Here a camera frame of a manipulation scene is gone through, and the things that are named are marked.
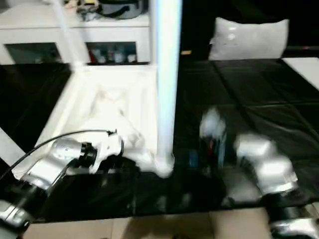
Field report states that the white plastic table top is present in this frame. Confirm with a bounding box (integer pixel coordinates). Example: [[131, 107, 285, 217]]
[[11, 67, 175, 179]]

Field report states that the white plastic table leg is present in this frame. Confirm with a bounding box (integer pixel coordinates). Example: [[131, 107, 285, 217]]
[[0, 126, 25, 165], [148, 0, 159, 73], [51, 0, 84, 70], [151, 0, 183, 172]]

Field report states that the black cabinet gold label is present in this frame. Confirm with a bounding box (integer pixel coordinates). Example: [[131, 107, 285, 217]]
[[180, 0, 217, 60]]

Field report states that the white flat board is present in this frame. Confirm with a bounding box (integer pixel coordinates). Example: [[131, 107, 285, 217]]
[[281, 56, 319, 90]]

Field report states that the white cabinet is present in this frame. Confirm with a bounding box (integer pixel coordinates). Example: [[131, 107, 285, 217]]
[[0, 7, 153, 65]]

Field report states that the dark helmet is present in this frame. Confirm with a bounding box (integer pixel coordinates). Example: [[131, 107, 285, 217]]
[[98, 0, 150, 19]]

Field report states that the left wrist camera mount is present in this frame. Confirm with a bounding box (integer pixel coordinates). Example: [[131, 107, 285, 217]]
[[89, 129, 125, 174]]

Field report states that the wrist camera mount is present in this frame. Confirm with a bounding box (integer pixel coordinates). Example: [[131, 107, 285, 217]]
[[200, 106, 228, 170], [89, 129, 125, 174]]

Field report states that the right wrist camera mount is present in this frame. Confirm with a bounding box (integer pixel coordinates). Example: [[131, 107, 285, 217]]
[[200, 106, 228, 170]]

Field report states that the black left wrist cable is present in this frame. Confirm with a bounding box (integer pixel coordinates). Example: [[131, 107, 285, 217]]
[[0, 129, 118, 180]]

